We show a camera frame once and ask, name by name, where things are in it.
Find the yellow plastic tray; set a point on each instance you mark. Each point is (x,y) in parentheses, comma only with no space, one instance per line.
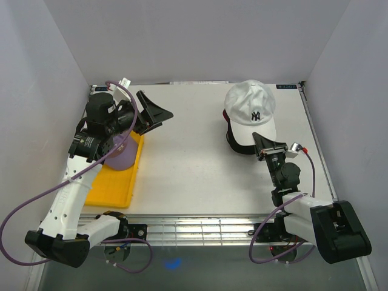
(112,188)

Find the aluminium table edge rail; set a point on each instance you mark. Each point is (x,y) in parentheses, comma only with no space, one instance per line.
(197,230)

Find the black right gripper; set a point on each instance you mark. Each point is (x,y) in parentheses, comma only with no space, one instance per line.
(265,147)

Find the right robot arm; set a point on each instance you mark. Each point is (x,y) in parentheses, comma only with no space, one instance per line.
(333,227)

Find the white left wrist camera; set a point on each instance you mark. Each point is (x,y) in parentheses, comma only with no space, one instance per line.
(119,89)

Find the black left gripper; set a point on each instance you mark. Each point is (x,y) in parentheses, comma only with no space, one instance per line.
(146,122)

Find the red baseball cap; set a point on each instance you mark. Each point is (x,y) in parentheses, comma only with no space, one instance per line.
(226,117)

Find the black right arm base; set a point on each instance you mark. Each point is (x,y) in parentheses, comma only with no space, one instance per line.
(271,233)

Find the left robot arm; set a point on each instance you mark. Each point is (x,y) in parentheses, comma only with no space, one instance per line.
(58,237)

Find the white baseball cap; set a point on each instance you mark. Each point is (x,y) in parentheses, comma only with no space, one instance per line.
(250,106)

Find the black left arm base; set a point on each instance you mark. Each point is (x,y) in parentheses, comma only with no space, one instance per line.
(118,253)

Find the black baseball cap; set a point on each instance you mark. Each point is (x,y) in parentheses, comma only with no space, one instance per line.
(241,149)

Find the purple baseball cap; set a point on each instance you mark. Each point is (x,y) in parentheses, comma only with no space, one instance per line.
(124,156)

